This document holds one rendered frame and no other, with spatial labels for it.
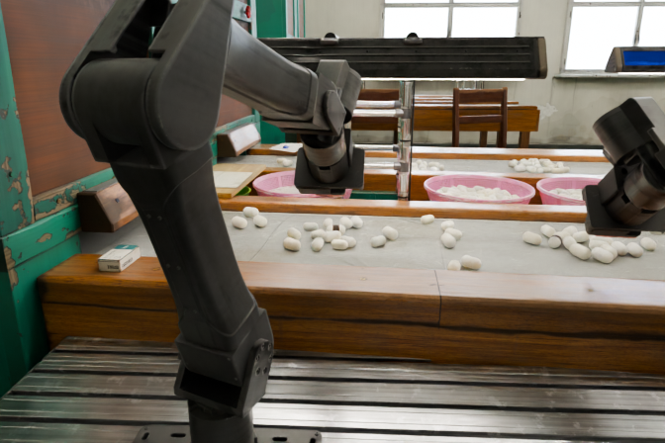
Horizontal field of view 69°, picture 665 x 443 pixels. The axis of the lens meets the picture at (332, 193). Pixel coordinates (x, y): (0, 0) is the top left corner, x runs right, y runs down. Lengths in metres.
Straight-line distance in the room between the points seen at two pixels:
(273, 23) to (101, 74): 3.28
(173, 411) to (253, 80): 0.40
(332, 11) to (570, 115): 3.08
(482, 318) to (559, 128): 5.82
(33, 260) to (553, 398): 0.74
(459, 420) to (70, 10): 0.84
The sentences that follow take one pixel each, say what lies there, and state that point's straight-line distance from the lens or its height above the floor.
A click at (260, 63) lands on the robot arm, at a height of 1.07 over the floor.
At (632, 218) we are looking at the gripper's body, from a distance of 0.74.
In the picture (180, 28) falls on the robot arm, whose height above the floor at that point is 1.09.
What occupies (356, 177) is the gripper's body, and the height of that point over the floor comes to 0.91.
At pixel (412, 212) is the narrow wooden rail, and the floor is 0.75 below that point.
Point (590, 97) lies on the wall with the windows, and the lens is 6.55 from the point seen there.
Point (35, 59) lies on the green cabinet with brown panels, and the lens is 0.87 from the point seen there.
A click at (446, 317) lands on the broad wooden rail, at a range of 0.69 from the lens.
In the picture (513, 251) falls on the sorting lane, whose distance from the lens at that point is 0.93.
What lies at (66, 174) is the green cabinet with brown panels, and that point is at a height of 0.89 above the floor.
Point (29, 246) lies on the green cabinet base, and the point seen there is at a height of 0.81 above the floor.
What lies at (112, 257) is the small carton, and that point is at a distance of 0.80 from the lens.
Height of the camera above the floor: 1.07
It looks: 15 degrees down
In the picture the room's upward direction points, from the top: straight up
